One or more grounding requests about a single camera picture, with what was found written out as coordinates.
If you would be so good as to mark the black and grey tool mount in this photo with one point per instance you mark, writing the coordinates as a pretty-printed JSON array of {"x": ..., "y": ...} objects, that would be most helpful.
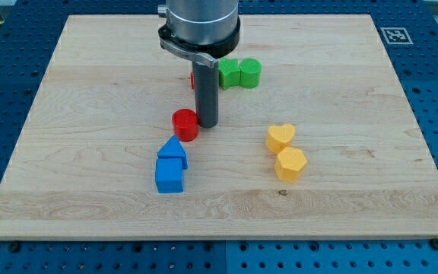
[{"x": 207, "y": 54}]

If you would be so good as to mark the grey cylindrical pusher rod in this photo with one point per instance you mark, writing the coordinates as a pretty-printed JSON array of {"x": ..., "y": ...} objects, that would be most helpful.
[{"x": 206, "y": 84}]

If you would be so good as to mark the red cylinder block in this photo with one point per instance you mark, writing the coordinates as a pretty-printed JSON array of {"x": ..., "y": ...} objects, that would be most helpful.
[{"x": 185, "y": 125}]

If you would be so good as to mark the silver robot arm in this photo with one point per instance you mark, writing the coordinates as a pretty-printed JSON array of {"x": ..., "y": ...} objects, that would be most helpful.
[{"x": 202, "y": 32}]

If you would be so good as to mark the blue triangle block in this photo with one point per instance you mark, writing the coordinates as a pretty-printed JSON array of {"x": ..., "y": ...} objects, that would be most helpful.
[{"x": 174, "y": 149}]

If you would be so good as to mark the red block behind rod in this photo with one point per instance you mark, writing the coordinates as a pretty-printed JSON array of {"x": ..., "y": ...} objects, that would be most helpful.
[{"x": 191, "y": 77}]

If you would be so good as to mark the green star block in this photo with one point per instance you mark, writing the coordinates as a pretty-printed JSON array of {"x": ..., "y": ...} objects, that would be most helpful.
[{"x": 229, "y": 73}]

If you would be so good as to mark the green cylinder block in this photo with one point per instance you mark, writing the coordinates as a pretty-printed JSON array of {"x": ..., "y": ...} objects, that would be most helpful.
[{"x": 250, "y": 73}]

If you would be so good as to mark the yellow heart block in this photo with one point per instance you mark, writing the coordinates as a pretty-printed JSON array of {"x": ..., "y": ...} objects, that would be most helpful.
[{"x": 279, "y": 137}]

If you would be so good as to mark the blue cube block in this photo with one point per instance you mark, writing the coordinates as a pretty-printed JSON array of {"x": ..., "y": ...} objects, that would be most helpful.
[{"x": 169, "y": 175}]

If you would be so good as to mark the yellow hexagon block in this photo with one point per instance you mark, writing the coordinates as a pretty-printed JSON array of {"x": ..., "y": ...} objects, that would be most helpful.
[{"x": 289, "y": 164}]

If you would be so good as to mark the wooden board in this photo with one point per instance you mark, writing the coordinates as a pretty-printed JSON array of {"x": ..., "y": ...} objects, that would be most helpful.
[{"x": 83, "y": 167}]

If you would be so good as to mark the white fiducial marker tag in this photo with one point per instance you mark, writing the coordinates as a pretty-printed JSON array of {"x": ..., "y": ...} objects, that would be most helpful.
[{"x": 396, "y": 36}]

